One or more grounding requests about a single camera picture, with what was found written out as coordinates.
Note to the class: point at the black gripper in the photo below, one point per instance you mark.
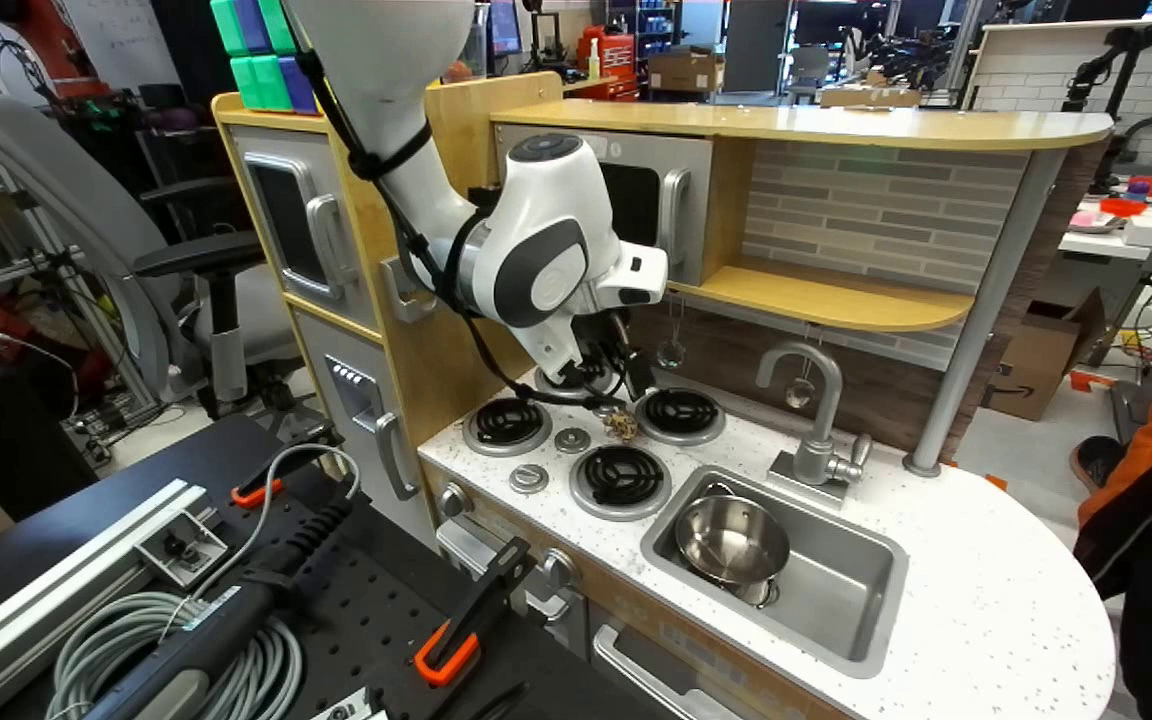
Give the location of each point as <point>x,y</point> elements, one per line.
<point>607,353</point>

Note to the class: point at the small frog toy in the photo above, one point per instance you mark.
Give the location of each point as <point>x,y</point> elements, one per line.
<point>621,426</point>

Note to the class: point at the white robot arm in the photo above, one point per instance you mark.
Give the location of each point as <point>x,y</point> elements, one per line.
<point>369,66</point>

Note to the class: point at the silver toy microwave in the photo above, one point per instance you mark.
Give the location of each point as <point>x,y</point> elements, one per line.
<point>598,212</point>

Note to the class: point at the stainless steel pot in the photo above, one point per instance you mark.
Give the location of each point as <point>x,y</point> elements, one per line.
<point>731,540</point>

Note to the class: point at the wooden toy kitchen unit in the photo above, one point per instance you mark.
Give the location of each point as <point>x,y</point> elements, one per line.
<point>881,237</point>

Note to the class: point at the silver toy faucet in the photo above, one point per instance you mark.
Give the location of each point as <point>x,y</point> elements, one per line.
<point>815,463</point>

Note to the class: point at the grey toy sink basin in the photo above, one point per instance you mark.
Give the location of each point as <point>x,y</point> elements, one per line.
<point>839,594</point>

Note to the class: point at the silver toy oven door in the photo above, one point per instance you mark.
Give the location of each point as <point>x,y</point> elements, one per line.
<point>307,212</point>

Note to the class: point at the back right stove burner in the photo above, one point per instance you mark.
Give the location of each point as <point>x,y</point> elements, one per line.
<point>682,417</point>

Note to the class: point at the front right stove burner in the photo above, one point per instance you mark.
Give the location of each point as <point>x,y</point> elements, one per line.
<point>621,482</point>

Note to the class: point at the front left stove burner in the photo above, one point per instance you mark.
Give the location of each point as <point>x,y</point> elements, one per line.
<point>505,426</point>

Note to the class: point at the orange black bar clamp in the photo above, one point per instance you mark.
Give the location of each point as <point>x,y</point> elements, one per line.
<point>457,640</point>

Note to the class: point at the grey office chair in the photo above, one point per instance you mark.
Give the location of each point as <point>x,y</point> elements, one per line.
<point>197,319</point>

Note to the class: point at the black perforated workbench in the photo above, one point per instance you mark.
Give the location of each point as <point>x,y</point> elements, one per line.
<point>362,602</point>

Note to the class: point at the cardboard box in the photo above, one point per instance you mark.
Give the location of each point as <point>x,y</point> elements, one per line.
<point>1041,350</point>

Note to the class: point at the colourful stacked foam blocks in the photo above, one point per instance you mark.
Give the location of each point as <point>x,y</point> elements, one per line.
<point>260,54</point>

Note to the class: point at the black handheld tool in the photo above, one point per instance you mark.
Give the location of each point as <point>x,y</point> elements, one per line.
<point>237,657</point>

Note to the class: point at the aluminium extrusion rail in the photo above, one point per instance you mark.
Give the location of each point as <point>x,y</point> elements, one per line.
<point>160,537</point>

